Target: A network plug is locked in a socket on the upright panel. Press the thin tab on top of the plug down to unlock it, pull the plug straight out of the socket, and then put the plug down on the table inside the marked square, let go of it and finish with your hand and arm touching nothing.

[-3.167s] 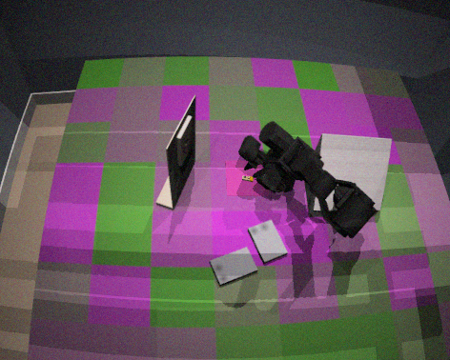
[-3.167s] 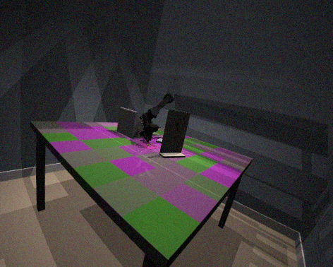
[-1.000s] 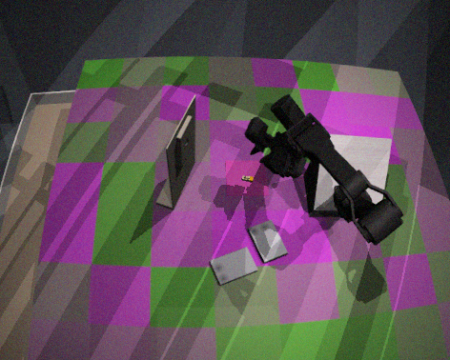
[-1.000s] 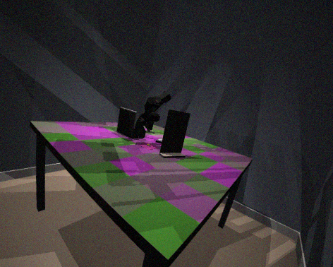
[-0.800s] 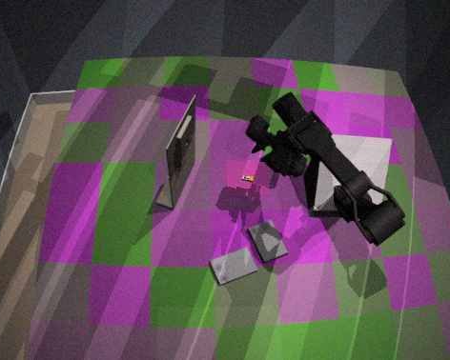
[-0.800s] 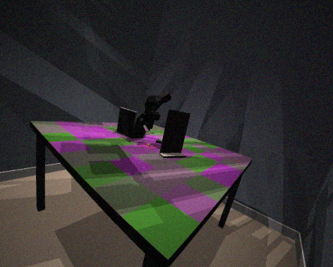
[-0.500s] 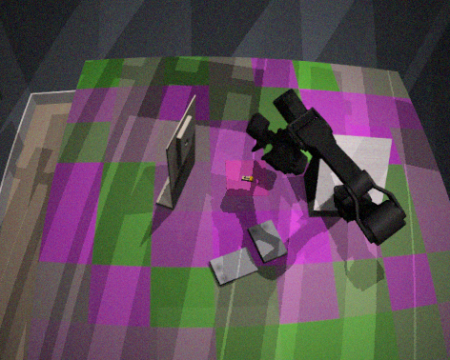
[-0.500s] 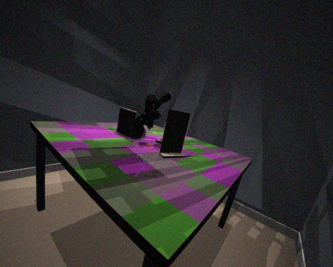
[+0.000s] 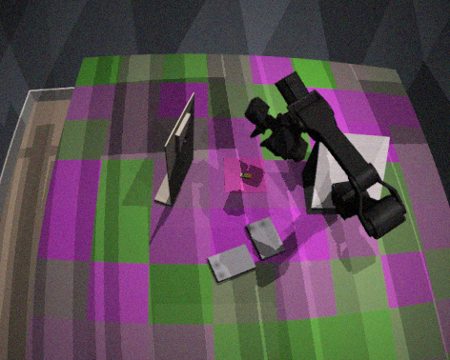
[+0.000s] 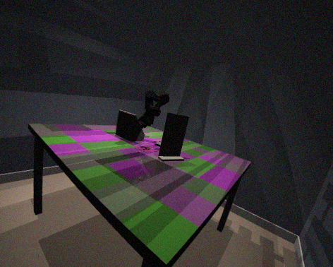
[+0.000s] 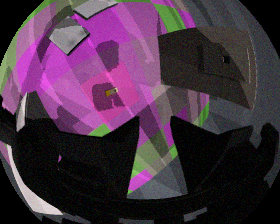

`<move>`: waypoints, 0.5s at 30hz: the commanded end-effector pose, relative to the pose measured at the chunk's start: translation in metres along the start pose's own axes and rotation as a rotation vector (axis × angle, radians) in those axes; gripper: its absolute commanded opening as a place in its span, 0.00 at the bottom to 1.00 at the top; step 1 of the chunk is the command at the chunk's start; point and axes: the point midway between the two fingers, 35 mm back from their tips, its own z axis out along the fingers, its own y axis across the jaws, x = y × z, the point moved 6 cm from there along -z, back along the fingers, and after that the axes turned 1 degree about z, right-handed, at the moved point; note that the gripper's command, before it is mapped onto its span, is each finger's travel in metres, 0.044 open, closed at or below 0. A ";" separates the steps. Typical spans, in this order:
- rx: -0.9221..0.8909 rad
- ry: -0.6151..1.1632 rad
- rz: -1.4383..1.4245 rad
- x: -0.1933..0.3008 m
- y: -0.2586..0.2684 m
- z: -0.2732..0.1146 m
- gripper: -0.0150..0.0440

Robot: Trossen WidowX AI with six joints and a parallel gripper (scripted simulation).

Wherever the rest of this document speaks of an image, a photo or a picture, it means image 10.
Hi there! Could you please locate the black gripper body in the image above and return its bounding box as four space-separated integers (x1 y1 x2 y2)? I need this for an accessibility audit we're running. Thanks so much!
141 103 160 121

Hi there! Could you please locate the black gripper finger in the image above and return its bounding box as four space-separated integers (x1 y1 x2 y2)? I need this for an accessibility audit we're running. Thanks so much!
144 117 151 126
148 112 157 124

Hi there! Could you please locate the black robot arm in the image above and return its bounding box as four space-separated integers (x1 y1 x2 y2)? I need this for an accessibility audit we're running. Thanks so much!
138 90 169 128

